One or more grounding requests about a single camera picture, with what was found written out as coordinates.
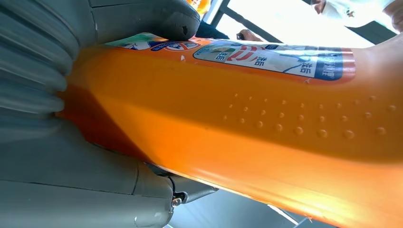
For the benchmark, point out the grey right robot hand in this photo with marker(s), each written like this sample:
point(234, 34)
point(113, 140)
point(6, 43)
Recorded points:
point(78, 188)

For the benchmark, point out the seated person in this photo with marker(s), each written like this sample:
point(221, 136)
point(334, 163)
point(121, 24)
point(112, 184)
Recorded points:
point(349, 12)

